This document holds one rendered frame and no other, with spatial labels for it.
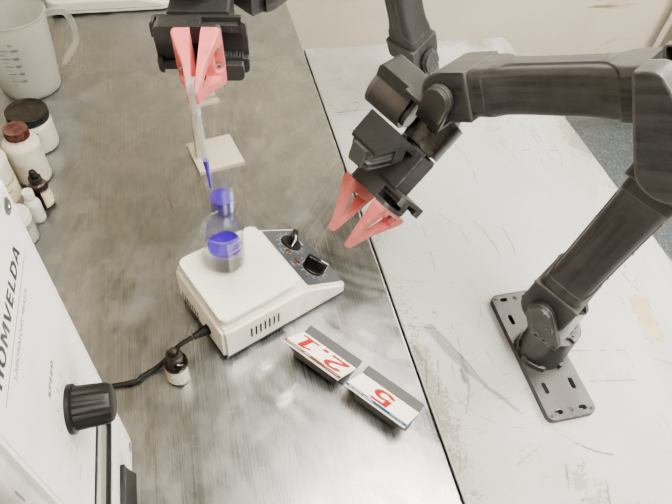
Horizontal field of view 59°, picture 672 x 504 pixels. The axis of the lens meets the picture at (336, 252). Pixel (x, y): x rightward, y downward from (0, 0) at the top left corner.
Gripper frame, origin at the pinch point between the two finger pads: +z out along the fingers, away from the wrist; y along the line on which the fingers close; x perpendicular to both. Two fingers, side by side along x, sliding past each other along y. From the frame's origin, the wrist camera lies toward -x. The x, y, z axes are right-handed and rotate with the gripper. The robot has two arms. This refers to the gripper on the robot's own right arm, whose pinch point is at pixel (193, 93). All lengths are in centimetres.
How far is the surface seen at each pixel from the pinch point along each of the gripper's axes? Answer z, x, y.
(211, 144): -29.5, 34.2, -5.4
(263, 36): -67, 37, 3
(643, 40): -170, 105, 158
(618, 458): 27, 35, 50
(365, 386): 18.3, 31.7, 18.5
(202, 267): 4.0, 24.9, -2.5
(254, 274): 5.1, 25.2, 4.4
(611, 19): -167, 93, 138
